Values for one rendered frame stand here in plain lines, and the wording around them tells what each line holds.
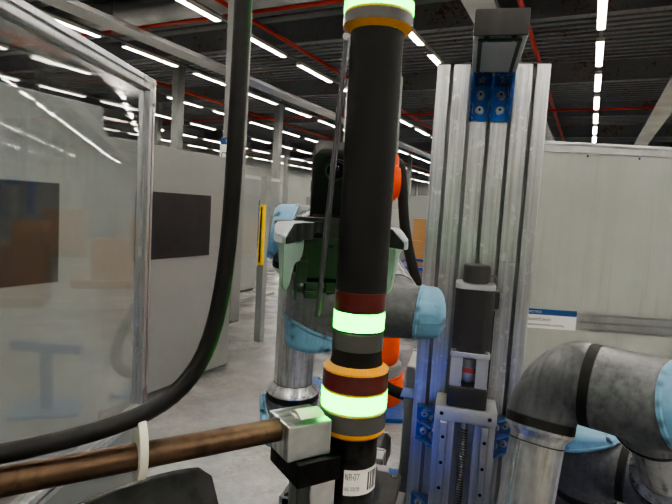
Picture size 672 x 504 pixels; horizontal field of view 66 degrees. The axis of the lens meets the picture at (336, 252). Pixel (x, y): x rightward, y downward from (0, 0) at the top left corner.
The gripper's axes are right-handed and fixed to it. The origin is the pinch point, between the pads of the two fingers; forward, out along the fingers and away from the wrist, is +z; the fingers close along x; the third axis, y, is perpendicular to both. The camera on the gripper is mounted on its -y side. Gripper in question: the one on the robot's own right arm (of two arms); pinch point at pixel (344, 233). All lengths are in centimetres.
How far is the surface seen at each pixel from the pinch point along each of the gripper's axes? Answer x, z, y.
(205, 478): 10.6, -4.2, 22.7
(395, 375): -100, -376, 136
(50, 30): 55, -79, -36
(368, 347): -0.7, 9.4, 6.6
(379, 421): -1.7, 9.4, 11.4
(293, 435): 3.8, 11.4, 11.5
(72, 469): 14.6, 15.5, 11.4
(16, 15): 57, -69, -35
